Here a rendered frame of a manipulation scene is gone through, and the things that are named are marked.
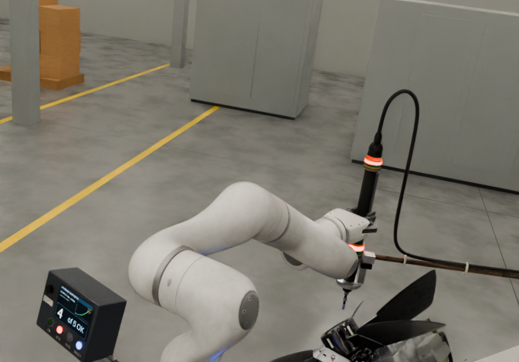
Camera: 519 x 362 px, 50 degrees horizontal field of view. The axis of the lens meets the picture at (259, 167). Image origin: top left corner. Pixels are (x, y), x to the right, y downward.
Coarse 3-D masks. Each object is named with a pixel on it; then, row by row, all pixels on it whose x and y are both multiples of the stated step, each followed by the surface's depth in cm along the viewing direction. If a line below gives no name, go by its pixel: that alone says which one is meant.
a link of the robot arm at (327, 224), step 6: (318, 222) 128; (324, 222) 128; (330, 222) 129; (330, 228) 127; (336, 228) 128; (336, 234) 127; (282, 252) 123; (288, 258) 122; (288, 264) 123; (294, 264) 122; (300, 264) 121
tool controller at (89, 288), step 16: (64, 272) 176; (80, 272) 180; (48, 288) 172; (64, 288) 170; (80, 288) 169; (96, 288) 172; (48, 304) 174; (64, 304) 169; (80, 304) 165; (96, 304) 162; (112, 304) 165; (64, 320) 169; (80, 320) 165; (96, 320) 162; (112, 320) 167; (64, 336) 169; (80, 336) 164; (96, 336) 163; (112, 336) 169; (80, 352) 164; (96, 352) 166; (112, 352) 171
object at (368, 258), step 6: (372, 252) 150; (366, 258) 148; (372, 258) 148; (360, 264) 149; (366, 264) 148; (360, 270) 149; (360, 276) 150; (342, 282) 150; (348, 282) 150; (354, 282) 151; (360, 282) 151; (348, 288) 149; (354, 288) 149
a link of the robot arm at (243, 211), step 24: (240, 192) 91; (264, 192) 94; (216, 216) 88; (240, 216) 89; (264, 216) 93; (288, 216) 102; (168, 240) 89; (192, 240) 90; (216, 240) 90; (240, 240) 91; (264, 240) 101; (144, 264) 86; (144, 288) 86
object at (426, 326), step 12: (372, 324) 137; (384, 324) 142; (396, 324) 143; (408, 324) 143; (420, 324) 143; (432, 324) 143; (444, 324) 144; (372, 336) 156; (384, 336) 154; (396, 336) 153; (408, 336) 151
